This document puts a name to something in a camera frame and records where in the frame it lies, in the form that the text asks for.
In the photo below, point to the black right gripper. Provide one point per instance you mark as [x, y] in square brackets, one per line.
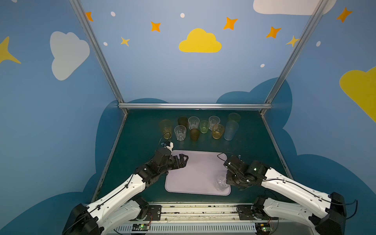
[232, 169]

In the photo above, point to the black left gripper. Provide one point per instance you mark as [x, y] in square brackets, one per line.
[173, 161]

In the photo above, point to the clear faceted glass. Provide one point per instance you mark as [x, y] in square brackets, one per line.
[180, 132]
[213, 120]
[193, 122]
[220, 183]

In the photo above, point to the lilac plastic tray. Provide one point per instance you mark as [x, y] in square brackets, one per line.
[199, 174]

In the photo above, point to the brown amber short cup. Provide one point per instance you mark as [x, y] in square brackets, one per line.
[194, 134]

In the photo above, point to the yellow short cup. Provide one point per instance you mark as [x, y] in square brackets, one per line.
[218, 131]

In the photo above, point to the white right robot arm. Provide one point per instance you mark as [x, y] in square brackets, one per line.
[324, 213]

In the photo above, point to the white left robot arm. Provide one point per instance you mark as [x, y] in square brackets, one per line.
[90, 219]

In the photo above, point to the clear faceted glass front left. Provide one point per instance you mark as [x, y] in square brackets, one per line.
[180, 132]

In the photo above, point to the tall yellow plastic cup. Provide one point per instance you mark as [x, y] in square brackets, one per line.
[166, 128]

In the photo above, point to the dark olive cup back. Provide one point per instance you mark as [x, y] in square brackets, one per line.
[183, 121]

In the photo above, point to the clear faceted glass back middle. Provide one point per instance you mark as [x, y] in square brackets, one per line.
[193, 122]

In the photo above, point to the small green cup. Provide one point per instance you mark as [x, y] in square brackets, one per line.
[204, 126]

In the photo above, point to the tall pale blue cup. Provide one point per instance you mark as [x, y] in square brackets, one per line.
[230, 130]

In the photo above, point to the clear faceted glass back right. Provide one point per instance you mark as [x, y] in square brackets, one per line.
[213, 120]

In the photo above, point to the green tinted cup back right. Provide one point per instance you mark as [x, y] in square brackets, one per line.
[234, 117]

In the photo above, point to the right green circuit board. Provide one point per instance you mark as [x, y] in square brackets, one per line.
[263, 229]

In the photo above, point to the green circuit board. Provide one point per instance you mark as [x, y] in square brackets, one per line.
[140, 228]
[263, 229]

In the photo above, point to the left green circuit board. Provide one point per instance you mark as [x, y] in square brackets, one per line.
[140, 228]

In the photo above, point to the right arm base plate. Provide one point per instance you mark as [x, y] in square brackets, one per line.
[252, 212]

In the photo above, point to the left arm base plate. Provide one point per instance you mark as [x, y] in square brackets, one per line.
[151, 212]

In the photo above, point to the aluminium front rail base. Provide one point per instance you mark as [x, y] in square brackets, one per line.
[191, 218]

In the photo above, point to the aluminium back frame rail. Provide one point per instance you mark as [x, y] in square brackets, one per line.
[181, 106]

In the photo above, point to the aluminium right corner post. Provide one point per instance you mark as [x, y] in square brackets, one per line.
[304, 37]

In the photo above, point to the aluminium corner post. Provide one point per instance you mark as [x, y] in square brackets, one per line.
[304, 37]
[85, 23]

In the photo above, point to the aluminium left corner post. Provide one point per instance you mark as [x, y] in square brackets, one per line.
[85, 23]

